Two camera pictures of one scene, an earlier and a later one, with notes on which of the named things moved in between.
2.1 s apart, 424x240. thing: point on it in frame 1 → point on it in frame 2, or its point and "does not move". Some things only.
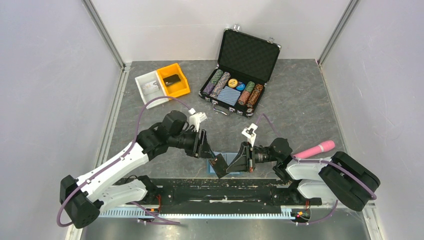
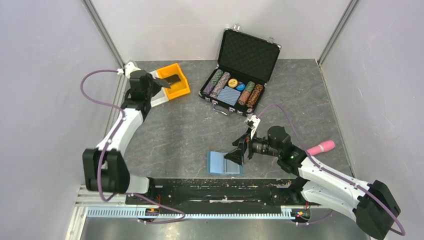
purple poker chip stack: x=209 y=88 does not move
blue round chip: x=241 y=87 does not move
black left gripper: x=201 y=148 → x=157 y=83
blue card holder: x=229 y=157 does not move
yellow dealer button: x=232 y=82 does not move
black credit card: x=219 y=165 → x=173 y=78
